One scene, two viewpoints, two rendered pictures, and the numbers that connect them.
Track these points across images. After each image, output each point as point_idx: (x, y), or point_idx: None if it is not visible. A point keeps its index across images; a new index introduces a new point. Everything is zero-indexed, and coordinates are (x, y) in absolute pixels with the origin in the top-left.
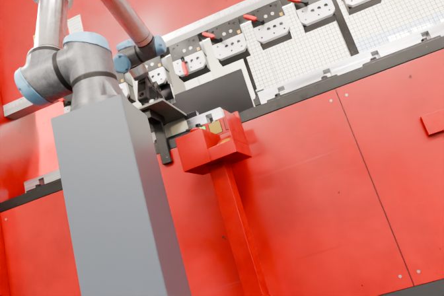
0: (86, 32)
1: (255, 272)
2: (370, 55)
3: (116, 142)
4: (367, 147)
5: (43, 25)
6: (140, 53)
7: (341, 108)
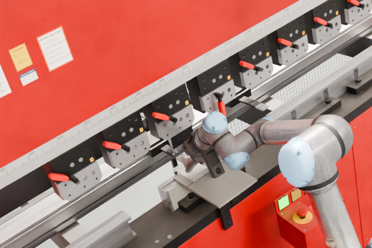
0: None
1: None
2: (353, 72)
3: None
4: (358, 165)
5: (352, 235)
6: (259, 146)
7: None
